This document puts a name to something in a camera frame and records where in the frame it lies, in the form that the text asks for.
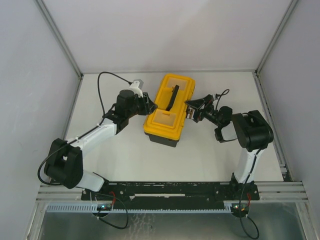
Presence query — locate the yellow black plastic toolbox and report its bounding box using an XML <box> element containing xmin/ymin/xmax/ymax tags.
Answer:
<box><xmin>143</xmin><ymin>73</ymin><xmax>196</xmax><ymax>148</ymax></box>

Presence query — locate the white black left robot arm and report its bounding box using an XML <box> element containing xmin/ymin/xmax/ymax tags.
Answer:
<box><xmin>39</xmin><ymin>89</ymin><xmax>158</xmax><ymax>192</ymax></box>

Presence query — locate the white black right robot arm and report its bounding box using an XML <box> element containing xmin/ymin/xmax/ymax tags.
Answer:
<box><xmin>185</xmin><ymin>89</ymin><xmax>274</xmax><ymax>185</ymax></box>

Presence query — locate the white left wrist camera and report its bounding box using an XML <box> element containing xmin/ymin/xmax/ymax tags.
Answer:
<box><xmin>128</xmin><ymin>79</ymin><xmax>144</xmax><ymax>98</ymax></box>

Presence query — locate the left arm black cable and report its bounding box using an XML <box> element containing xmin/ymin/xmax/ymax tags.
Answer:
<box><xmin>37</xmin><ymin>71</ymin><xmax>133</xmax><ymax>186</ymax></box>

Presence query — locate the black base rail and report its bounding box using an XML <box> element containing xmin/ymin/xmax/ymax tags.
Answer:
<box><xmin>93</xmin><ymin>181</ymin><xmax>260</xmax><ymax>201</ymax></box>

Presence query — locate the right base black cable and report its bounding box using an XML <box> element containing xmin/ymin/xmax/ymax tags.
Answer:
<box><xmin>238</xmin><ymin>147</ymin><xmax>261</xmax><ymax>240</ymax></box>

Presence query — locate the base black cable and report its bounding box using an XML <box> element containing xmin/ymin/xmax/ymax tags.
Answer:
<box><xmin>96</xmin><ymin>196</ymin><xmax>129</xmax><ymax>230</ymax></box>
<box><xmin>238</xmin><ymin>147</ymin><xmax>261</xmax><ymax>240</ymax></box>

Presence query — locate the left base black cable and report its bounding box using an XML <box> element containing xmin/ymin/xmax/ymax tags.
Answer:
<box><xmin>96</xmin><ymin>196</ymin><xmax>129</xmax><ymax>230</ymax></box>

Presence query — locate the grey cable duct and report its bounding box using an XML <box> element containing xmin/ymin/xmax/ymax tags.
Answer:
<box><xmin>46</xmin><ymin>202</ymin><xmax>233</xmax><ymax>214</ymax></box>

